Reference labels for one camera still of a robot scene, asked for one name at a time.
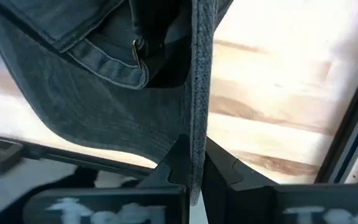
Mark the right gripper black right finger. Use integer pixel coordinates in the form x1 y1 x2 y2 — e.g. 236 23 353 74
202 138 358 224

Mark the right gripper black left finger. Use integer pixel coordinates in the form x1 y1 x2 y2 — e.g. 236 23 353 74
23 134 192 224

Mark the dark grey baseball cap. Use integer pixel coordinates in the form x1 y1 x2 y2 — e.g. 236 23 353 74
0 0 234 206

